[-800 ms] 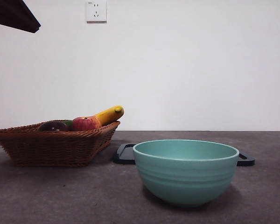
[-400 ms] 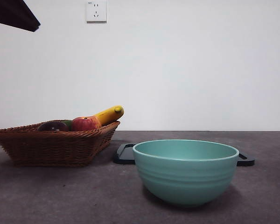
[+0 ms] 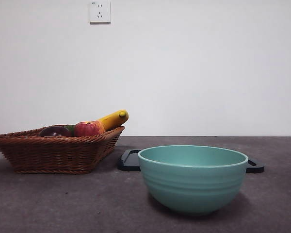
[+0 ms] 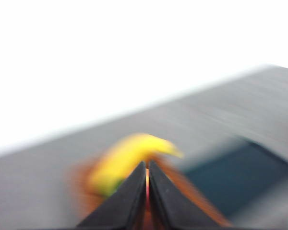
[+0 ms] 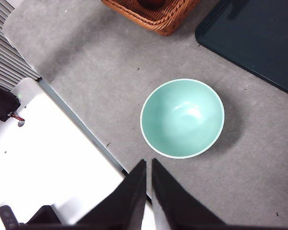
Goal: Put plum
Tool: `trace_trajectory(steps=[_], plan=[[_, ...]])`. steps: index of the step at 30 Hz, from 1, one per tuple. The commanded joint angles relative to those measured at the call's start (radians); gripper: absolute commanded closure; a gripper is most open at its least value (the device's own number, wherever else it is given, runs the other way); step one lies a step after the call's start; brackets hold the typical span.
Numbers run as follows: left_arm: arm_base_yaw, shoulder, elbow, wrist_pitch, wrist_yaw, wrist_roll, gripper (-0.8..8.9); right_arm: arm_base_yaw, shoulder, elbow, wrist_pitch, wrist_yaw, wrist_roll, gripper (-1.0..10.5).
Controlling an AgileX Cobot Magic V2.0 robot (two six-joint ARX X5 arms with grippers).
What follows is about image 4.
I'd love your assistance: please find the brown wicker basket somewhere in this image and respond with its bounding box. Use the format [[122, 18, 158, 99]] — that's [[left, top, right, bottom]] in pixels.
[[67, 155, 233, 228]]

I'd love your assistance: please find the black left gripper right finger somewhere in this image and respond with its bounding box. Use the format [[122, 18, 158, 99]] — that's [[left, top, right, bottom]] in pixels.
[[148, 160, 222, 228]]

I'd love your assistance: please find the yellow banana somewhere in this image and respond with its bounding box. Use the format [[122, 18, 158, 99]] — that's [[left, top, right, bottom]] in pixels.
[[90, 133, 184, 197]]

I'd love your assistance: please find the black rectangular tray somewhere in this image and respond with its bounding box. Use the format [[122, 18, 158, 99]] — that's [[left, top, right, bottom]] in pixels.
[[182, 141, 288, 214]]

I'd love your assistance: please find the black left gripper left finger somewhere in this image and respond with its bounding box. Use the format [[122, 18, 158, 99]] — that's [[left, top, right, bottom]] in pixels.
[[76, 161, 147, 228]]

